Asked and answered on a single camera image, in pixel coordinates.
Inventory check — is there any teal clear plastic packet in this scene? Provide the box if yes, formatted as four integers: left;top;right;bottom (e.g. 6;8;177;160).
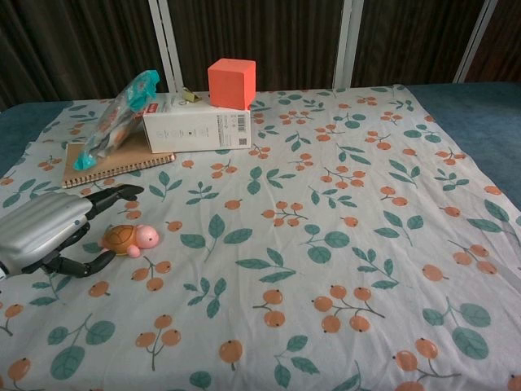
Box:
72;69;161;172

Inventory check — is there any gold binder clip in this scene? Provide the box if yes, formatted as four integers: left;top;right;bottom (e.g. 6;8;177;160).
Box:
180;86;203;104

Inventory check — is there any white screen frame post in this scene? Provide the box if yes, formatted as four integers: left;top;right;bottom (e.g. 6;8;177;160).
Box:
332;0;364;91
453;0;500;85
147;0;185;94

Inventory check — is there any brown pleated screen panel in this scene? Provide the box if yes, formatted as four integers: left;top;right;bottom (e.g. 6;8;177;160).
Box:
357;0;486;89
170;0;347;93
0;0;170;113
463;0;521;85

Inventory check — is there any brown spiral notebook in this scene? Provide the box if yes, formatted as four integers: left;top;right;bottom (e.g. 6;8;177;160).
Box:
61;132;177;190

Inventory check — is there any floral fruit print tablecloth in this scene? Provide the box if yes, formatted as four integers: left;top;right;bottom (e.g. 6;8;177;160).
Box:
0;83;521;391

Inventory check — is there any orange pink turtle toy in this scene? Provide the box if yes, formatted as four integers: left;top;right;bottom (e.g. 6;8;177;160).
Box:
99;222;160;259

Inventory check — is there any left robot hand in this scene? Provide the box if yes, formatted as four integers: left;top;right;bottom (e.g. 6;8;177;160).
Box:
0;183;146;280

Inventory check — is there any orange cube box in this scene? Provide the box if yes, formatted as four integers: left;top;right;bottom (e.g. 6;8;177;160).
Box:
206;58;258;112

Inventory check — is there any white rectangular carton box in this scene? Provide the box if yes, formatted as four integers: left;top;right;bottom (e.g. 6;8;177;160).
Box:
142;91;252;155

